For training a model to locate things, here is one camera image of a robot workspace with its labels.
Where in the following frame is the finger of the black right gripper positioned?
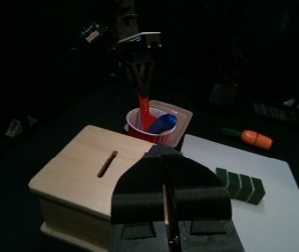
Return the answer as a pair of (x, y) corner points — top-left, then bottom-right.
(140, 61), (156, 99)
(124, 62), (144, 95)

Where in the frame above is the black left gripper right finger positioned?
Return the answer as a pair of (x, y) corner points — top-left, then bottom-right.
(164, 146), (247, 252)

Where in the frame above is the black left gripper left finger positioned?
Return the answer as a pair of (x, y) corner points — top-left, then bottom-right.
(109, 143), (170, 252)

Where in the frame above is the green toy sushi piece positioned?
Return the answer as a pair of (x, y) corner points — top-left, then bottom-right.
(225, 171), (243, 199)
(247, 176), (265, 206)
(215, 167), (231, 192)
(236, 173), (255, 202)

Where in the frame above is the pink plastic plate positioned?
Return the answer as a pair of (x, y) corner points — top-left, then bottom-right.
(148, 99), (193, 149)

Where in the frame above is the white cutting board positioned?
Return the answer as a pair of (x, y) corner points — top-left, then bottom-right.
(180, 133), (299, 252)

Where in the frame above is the blue toy utensil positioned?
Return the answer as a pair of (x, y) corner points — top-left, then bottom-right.
(145, 113), (178, 135)

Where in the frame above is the red plastic cup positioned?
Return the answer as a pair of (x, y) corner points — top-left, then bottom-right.
(124, 106), (178, 145)

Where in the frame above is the wooden box with slot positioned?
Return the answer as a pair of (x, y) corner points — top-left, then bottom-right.
(27, 124), (157, 252)

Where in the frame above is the orange toy carrot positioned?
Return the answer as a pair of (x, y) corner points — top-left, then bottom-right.
(220, 127), (273, 152)

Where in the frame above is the black ribbed pad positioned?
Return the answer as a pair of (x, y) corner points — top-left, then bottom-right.
(249, 101), (299, 124)

